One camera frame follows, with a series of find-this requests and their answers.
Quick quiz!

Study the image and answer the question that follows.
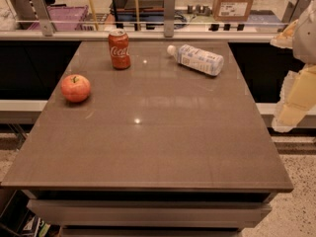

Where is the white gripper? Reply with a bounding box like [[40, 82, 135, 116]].
[[270, 0, 316, 132]]

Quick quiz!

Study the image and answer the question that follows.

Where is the red Coca-Cola can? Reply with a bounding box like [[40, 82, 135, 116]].
[[108, 29, 131, 69]]

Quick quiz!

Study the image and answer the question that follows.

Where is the clear plastic water bottle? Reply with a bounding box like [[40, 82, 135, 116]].
[[167, 44, 224, 76]]

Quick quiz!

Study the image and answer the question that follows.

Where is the brown cardboard box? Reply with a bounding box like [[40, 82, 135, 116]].
[[212, 0, 254, 21]]

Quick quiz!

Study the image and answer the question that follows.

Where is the red apple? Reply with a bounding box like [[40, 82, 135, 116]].
[[60, 74, 91, 103]]

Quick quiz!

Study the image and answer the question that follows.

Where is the purple plastic crate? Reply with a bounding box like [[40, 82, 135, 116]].
[[27, 4, 90, 32]]

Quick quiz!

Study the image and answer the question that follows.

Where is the right metal railing bracket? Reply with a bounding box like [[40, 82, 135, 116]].
[[281, 0, 312, 23]]

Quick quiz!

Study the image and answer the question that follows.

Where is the metal railing bracket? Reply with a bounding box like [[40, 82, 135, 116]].
[[164, 0, 175, 38], [281, 0, 312, 23], [31, 0, 55, 37]]

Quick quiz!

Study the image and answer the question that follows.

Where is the middle metal railing bracket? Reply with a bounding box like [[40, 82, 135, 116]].
[[164, 0, 175, 38]]

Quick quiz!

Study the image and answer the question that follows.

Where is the left metal railing bracket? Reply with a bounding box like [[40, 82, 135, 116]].
[[31, 0, 55, 37]]

